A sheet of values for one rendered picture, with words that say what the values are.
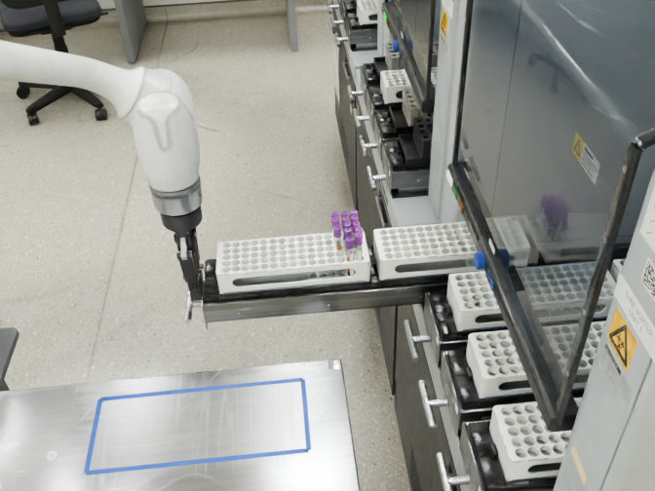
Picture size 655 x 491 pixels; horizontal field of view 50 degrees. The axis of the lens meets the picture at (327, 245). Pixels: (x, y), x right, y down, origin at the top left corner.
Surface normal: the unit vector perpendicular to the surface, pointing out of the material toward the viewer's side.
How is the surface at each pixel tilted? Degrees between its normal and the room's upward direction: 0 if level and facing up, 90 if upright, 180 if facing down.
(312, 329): 0
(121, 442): 0
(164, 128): 77
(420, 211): 0
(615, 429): 90
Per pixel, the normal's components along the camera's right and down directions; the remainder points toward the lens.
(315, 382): -0.04, -0.77
